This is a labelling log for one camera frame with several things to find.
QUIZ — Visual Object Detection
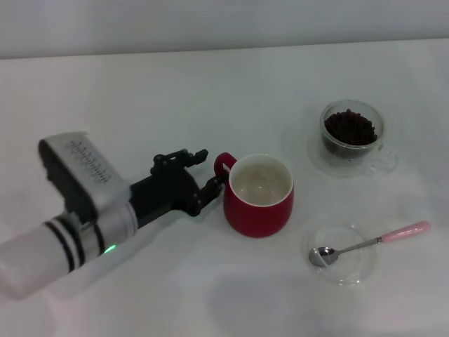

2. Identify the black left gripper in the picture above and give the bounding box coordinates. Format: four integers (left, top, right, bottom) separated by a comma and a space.
129, 148, 226, 230

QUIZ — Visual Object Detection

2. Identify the red ceramic mug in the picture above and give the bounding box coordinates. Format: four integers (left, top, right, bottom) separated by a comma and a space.
213, 152, 295, 239

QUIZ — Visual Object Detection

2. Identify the pink handled metal spoon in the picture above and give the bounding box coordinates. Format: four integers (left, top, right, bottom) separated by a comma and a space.
308, 220, 431, 268

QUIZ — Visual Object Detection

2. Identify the pile of coffee beans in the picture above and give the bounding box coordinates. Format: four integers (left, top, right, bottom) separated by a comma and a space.
323, 108, 379, 147

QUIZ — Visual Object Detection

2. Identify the clear glass saucer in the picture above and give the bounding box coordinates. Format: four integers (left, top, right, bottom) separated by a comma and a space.
307, 132, 387, 178

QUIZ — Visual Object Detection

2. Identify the small clear glass dish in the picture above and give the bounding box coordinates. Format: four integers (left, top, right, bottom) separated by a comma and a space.
302, 224, 379, 287

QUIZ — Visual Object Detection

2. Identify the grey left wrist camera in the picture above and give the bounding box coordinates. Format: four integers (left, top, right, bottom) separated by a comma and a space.
38, 131, 132, 225

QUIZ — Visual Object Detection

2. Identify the clear glass cup with handle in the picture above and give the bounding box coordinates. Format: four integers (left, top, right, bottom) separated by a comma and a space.
318, 100, 400, 173

